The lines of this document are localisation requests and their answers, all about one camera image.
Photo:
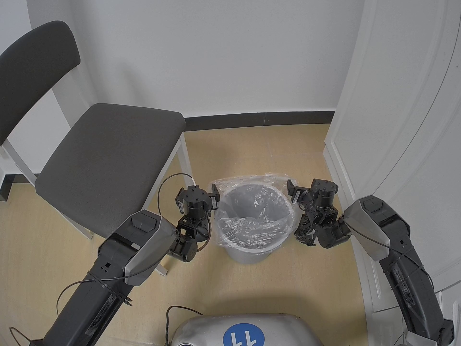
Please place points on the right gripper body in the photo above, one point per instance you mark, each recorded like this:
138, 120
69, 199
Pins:
297, 195

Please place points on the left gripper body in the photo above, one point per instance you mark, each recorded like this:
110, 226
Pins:
215, 202

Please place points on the black plastic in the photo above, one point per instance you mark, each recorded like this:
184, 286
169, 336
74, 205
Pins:
304, 232

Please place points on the clear plastic bag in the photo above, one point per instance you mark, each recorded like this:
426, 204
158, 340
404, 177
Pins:
252, 229

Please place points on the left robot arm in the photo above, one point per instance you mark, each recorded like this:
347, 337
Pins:
144, 243

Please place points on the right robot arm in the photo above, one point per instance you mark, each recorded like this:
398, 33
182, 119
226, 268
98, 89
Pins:
378, 229

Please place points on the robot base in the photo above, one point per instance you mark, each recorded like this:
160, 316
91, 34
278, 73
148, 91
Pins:
201, 332

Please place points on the white trash bin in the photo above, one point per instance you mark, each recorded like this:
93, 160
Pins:
248, 254

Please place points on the grey padded white chair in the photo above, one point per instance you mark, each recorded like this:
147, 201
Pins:
108, 150

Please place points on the white wardrobe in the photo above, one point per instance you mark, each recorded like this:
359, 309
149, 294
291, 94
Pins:
396, 85

